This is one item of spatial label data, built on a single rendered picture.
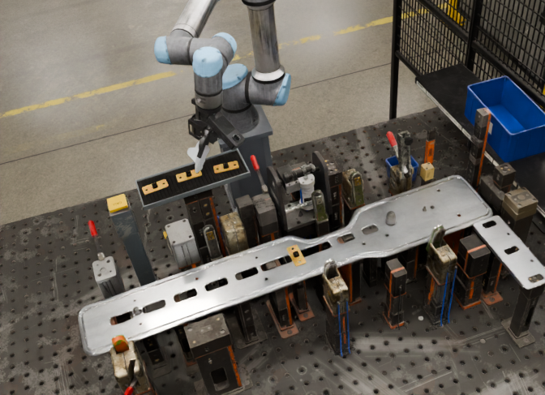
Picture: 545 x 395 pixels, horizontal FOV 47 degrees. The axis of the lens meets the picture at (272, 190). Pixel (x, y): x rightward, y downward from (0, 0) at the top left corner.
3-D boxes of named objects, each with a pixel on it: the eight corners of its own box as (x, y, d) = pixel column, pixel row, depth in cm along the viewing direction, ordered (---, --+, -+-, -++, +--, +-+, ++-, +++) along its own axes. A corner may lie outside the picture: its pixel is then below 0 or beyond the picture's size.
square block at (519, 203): (501, 277, 227) (518, 208, 202) (488, 261, 232) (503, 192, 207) (520, 270, 228) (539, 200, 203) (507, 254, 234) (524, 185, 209)
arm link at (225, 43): (199, 29, 176) (185, 48, 169) (237, 31, 174) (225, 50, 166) (203, 54, 182) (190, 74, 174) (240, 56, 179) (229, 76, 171)
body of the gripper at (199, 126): (206, 124, 185) (205, 89, 177) (228, 136, 182) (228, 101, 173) (188, 136, 181) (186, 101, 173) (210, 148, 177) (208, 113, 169)
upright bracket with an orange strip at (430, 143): (419, 230, 246) (428, 131, 211) (418, 228, 247) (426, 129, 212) (426, 228, 247) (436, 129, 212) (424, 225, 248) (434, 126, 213)
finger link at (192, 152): (185, 165, 183) (197, 136, 181) (199, 174, 181) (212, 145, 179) (178, 165, 181) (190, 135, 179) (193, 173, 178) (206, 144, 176)
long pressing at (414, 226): (86, 367, 185) (84, 364, 184) (76, 308, 200) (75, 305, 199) (497, 216, 210) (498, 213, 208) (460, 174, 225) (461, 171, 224)
